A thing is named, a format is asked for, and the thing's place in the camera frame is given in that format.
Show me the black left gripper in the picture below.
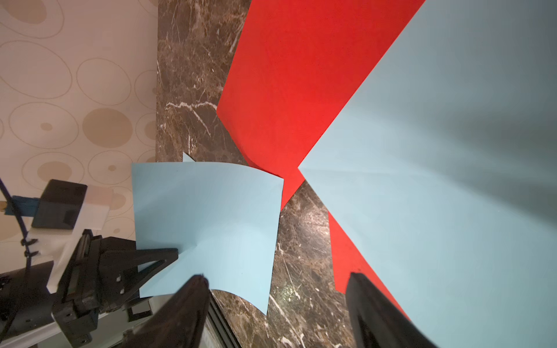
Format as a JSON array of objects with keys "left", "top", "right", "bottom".
[{"left": 1, "top": 231, "right": 178, "bottom": 347}]

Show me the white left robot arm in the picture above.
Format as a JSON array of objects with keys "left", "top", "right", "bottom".
[{"left": 1, "top": 181, "right": 178, "bottom": 347}]

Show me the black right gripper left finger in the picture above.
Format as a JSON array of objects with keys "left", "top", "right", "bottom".
[{"left": 122, "top": 275, "right": 210, "bottom": 348}]

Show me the light blue paper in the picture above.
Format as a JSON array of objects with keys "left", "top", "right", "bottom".
[
  {"left": 131, "top": 161, "right": 284, "bottom": 313},
  {"left": 300, "top": 1, "right": 556, "bottom": 347}
]

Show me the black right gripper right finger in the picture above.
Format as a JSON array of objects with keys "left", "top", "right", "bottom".
[{"left": 345, "top": 273, "right": 435, "bottom": 348}]

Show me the red paper sheet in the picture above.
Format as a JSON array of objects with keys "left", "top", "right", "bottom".
[
  {"left": 217, "top": 1, "right": 422, "bottom": 203},
  {"left": 328, "top": 213, "right": 409, "bottom": 319}
]

